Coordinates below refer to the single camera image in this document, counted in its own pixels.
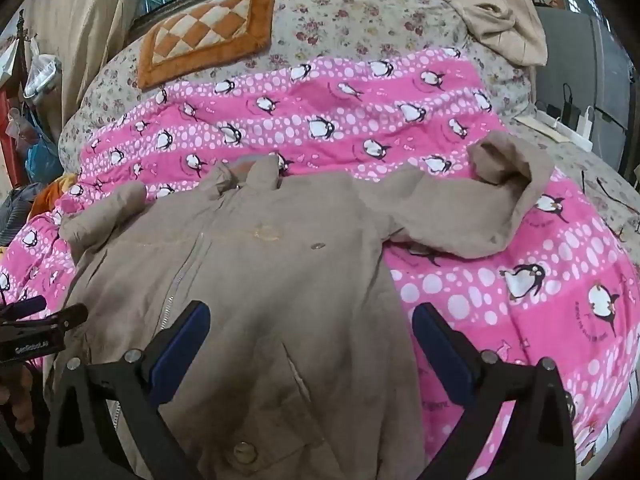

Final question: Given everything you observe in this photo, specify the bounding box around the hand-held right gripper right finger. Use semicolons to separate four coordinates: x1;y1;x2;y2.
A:
411;302;578;480

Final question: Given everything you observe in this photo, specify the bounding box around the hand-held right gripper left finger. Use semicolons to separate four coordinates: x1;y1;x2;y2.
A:
44;301;211;480

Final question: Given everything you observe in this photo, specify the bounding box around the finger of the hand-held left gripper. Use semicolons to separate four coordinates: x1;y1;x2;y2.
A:
0;303;90;342
0;295;47;322

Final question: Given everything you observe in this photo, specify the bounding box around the beige jacket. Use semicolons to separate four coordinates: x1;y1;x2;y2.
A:
42;130;556;480

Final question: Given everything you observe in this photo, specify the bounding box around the person's left hand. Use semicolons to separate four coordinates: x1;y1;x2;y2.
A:
0;362;37;433

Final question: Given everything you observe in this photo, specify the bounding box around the grey striped cloth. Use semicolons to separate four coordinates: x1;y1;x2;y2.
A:
0;182;48;251

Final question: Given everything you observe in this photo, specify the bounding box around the orange cloth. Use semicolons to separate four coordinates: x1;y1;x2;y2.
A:
30;174;78;218

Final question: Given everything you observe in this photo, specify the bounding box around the blue plastic bag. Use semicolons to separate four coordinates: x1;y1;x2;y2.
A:
24;110;62;183

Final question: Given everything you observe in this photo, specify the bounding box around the white plastic bag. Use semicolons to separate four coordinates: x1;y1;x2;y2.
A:
22;40;62;101

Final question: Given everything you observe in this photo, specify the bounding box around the wooden slat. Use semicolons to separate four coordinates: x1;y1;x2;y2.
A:
515;114;572;145

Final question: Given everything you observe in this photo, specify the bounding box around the pink penguin print blanket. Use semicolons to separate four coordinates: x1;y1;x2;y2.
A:
0;47;640;471

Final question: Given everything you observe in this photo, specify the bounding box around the white charger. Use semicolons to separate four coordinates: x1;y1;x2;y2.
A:
574;106;595;151

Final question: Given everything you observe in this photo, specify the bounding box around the black charger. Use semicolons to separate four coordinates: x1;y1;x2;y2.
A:
561;82;580;128

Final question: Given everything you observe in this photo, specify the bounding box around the beige curtain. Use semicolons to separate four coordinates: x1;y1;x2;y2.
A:
22;0;153;136
350;0;548;68

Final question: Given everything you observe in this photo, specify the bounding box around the orange checkered cushion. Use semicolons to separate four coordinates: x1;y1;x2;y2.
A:
136;0;282;92

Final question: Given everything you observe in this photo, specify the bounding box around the floral bed sheet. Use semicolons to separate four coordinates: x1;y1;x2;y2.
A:
57;0;640;271

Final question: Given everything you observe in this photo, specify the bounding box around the thin black cable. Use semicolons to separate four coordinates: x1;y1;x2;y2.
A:
580;170;633;241

